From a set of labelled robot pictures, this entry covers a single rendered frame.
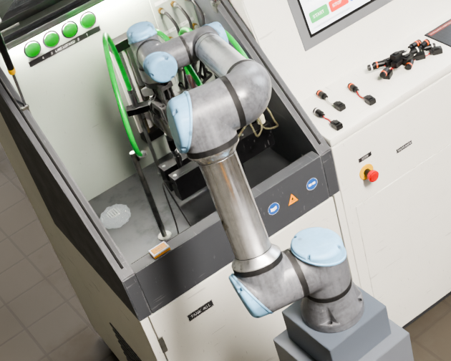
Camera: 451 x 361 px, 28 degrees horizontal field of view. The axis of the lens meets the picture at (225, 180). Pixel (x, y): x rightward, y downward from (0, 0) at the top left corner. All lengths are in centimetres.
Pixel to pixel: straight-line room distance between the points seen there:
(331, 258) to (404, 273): 108
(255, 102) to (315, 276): 42
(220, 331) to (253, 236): 74
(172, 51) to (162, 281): 62
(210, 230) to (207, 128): 62
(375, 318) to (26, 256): 229
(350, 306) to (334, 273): 12
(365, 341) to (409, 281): 94
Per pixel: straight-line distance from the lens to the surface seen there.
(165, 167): 261
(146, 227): 267
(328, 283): 203
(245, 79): 187
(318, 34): 271
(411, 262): 305
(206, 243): 243
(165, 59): 220
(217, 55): 207
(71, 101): 269
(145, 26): 231
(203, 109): 184
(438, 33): 291
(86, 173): 281
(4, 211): 445
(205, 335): 262
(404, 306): 315
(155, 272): 239
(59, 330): 372
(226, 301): 259
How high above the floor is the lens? 250
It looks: 38 degrees down
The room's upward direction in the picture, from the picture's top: 17 degrees counter-clockwise
